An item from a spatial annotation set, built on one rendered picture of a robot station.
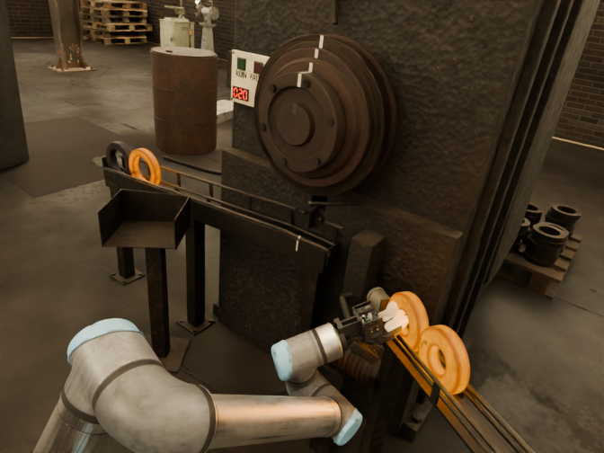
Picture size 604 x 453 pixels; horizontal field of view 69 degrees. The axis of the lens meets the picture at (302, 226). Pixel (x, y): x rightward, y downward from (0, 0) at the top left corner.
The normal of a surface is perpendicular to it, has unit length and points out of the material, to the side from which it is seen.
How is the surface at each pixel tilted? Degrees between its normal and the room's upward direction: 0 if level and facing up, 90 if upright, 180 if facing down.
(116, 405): 51
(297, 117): 90
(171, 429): 58
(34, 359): 0
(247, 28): 90
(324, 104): 90
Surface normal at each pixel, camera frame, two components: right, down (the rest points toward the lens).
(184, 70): 0.22, 0.48
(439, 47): -0.60, 0.32
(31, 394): 0.11, -0.88
